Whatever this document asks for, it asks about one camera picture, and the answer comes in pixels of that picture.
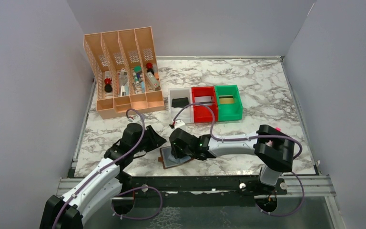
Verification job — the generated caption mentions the black mounting rail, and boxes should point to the black mounting rail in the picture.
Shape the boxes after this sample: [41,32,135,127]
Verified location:
[56,174,332,209]

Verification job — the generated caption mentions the green plastic bin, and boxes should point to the green plastic bin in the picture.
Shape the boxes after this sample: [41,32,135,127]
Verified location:
[215,85,243,122]

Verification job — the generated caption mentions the orange desk organizer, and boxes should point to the orange desk organizer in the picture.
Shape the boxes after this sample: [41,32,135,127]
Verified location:
[83,27,165,119]

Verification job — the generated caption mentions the black card in white bin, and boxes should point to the black card in white bin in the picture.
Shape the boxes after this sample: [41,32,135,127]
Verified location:
[171,97,190,108]

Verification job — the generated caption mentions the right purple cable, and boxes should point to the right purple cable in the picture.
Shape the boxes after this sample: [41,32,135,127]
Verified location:
[170,103,306,219]

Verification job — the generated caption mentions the red black stamp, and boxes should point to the red black stamp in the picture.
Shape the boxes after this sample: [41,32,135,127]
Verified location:
[104,78,112,93]

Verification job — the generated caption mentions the gold card in green bin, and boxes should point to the gold card in green bin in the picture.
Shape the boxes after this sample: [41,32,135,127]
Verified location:
[218,96,235,104]

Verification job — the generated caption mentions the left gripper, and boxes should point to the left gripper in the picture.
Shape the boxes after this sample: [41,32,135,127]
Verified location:
[132,125,167,154]

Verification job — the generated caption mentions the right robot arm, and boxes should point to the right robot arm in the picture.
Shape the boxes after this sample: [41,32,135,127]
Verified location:
[169,125,303,194]

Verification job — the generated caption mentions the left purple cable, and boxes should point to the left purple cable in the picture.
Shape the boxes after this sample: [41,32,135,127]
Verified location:
[51,108,163,229]

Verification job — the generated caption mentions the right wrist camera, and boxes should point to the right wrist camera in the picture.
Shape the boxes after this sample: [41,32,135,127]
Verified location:
[169,119,186,130]

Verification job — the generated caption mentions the purple cable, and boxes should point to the purple cable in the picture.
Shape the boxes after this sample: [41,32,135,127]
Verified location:
[170,103,306,219]
[51,108,163,229]

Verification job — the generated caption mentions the red plastic bin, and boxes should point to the red plastic bin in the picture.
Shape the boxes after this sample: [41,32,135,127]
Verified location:
[191,86,218,123]

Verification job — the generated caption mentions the brown leather card holder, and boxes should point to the brown leather card holder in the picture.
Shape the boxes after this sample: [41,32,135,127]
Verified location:
[158,146,193,169]

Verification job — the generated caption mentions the silver card in red bin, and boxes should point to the silver card in red bin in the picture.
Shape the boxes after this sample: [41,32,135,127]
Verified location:
[194,96,213,105]

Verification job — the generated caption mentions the white plastic bin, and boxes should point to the white plastic bin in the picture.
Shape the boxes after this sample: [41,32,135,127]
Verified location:
[168,87,194,124]

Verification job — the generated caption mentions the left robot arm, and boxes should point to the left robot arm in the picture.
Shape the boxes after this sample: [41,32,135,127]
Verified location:
[40,123,166,229]

